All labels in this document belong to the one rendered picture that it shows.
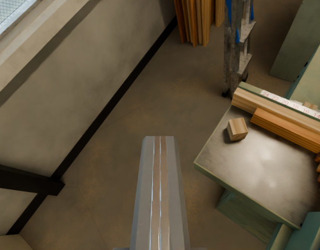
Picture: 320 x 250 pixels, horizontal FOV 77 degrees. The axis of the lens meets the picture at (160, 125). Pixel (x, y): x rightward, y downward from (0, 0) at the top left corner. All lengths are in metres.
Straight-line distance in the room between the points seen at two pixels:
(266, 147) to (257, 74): 1.29
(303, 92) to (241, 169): 0.34
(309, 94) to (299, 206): 0.35
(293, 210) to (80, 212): 1.33
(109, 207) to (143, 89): 0.94
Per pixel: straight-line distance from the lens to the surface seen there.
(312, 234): 0.44
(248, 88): 0.49
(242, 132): 0.46
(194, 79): 1.69
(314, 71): 0.77
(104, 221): 1.49
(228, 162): 0.47
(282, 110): 0.49
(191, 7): 1.69
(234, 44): 1.21
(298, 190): 0.50
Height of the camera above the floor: 1.36
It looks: 63 degrees down
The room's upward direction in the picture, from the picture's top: 24 degrees counter-clockwise
